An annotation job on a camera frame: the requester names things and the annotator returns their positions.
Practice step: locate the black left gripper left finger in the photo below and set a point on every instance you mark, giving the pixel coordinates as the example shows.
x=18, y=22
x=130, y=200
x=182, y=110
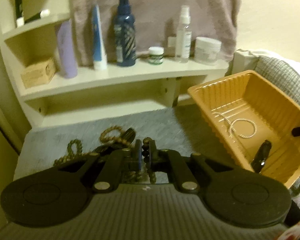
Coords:
x=119, y=161

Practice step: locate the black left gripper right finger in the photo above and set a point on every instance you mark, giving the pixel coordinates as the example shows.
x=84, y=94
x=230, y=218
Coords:
x=174, y=165

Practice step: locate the orange plastic tray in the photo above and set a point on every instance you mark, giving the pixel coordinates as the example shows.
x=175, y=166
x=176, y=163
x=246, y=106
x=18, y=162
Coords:
x=243, y=111

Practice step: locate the grey woven pillow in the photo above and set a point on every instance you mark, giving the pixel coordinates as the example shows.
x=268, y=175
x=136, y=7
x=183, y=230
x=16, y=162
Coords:
x=281, y=74

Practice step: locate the white quilted pillow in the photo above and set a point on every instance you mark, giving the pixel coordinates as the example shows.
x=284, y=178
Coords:
x=246, y=59

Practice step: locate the white blue tube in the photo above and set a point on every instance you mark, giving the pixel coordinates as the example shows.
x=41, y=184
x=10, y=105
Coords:
x=99, y=53

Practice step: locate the small green-label jar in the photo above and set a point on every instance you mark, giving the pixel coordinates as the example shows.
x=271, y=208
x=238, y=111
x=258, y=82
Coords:
x=155, y=55

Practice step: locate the white cream jar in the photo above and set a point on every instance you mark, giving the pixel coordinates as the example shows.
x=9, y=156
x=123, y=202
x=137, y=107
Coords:
x=206, y=50

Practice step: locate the small cardboard box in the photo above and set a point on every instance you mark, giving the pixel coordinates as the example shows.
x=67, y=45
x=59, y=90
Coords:
x=38, y=73

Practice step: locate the lilac tube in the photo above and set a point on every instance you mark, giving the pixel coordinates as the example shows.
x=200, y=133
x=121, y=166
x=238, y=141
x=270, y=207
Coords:
x=67, y=61

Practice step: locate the clear spray bottle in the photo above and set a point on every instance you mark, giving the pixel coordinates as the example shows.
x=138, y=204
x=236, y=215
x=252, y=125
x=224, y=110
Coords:
x=184, y=35

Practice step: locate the dark blue bottle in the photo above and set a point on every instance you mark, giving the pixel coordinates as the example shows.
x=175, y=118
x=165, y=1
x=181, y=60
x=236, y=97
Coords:
x=124, y=29

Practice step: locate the mauve hanging towel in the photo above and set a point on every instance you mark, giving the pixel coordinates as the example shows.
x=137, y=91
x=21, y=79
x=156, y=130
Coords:
x=155, y=22

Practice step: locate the cream corner shelf unit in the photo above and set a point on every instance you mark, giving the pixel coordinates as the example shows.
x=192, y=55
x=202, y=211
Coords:
x=92, y=94

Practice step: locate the black white small tube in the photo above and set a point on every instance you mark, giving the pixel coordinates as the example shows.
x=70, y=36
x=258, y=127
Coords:
x=19, y=13

